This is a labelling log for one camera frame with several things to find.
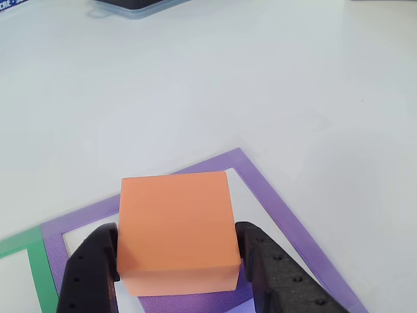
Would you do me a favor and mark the orange square block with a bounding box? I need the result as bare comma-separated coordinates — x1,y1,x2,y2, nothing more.
116,171,242,297

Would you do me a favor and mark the purple square block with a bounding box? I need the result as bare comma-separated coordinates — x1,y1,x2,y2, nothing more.
136,286,258,313

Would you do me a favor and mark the black case with clear lid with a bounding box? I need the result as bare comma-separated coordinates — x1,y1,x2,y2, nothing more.
86,0,193,20

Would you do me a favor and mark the blue and white sugar box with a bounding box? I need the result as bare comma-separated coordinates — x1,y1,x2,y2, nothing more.
0,0,30,12

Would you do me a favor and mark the green square frame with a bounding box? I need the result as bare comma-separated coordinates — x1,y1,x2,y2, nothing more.
0,226,61,313

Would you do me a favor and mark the purple square frame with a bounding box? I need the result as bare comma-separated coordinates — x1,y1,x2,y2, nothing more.
40,147,369,313

